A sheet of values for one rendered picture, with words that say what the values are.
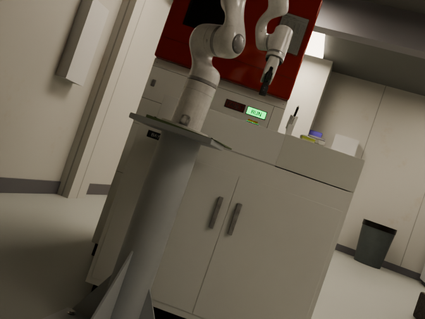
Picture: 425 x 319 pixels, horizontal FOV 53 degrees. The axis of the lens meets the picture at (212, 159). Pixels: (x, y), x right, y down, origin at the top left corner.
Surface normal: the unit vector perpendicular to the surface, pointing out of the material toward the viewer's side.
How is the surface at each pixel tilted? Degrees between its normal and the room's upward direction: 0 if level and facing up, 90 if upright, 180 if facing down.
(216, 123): 90
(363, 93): 90
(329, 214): 90
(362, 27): 90
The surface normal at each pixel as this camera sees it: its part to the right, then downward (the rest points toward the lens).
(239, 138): -0.05, -0.03
